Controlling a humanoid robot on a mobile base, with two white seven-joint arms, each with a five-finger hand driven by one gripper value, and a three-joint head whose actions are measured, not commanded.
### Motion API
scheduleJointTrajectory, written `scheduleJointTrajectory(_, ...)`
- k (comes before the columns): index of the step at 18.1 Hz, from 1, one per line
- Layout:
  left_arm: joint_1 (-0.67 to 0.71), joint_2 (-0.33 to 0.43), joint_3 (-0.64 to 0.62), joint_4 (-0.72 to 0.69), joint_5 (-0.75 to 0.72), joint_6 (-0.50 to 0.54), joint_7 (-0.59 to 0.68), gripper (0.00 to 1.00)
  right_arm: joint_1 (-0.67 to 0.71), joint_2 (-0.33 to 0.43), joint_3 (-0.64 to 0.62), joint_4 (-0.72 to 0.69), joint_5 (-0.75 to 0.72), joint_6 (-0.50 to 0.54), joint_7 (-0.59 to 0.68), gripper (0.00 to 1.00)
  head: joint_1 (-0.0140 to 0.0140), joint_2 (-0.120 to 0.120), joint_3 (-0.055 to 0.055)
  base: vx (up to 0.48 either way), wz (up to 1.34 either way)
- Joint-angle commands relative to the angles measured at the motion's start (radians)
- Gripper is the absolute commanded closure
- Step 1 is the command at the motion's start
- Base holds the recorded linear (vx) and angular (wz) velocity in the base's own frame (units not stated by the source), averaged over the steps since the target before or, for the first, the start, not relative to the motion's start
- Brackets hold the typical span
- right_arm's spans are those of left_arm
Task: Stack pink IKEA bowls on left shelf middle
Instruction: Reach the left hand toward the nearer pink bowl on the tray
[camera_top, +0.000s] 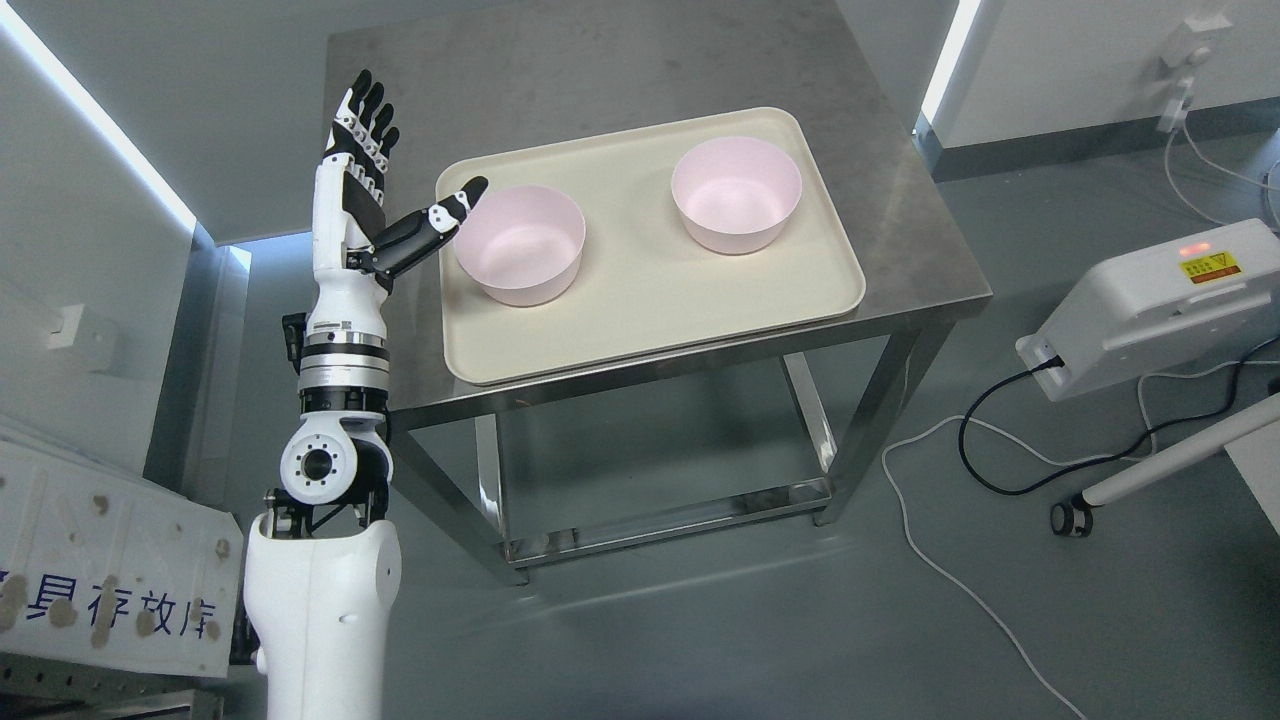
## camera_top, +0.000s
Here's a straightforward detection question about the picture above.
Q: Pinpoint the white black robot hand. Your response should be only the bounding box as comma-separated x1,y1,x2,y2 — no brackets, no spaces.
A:
307,69,489,336

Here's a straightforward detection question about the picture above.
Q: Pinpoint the pink bowl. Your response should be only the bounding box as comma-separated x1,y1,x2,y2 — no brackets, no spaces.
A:
451,184,588,307
669,136,805,255

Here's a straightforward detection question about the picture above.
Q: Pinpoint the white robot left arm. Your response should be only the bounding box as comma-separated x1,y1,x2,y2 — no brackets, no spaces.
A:
244,307,401,719

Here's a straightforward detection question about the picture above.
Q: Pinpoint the cream plastic tray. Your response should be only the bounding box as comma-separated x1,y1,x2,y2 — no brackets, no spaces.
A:
436,108,867,386

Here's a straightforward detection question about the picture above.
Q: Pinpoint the white sign with blue characters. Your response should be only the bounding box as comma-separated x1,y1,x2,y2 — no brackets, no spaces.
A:
1,441,244,678

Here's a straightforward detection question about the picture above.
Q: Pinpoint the white stand leg with caster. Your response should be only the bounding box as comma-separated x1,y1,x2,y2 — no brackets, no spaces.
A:
1050,395,1279,538

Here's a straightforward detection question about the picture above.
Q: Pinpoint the white device box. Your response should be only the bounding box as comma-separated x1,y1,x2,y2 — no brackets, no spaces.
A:
1014,219,1279,401

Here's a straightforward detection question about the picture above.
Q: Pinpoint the white wall socket left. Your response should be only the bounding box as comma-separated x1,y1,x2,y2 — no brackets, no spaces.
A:
46,304,115,354

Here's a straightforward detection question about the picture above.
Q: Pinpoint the black power cable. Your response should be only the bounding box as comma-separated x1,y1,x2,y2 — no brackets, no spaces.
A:
957,334,1280,498

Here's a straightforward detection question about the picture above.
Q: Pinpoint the white floor cable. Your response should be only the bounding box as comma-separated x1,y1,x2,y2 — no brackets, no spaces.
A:
881,360,1280,720

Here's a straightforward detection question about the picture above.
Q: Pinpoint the white wall adapter plug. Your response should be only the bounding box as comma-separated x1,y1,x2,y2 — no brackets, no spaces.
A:
1156,9,1234,135

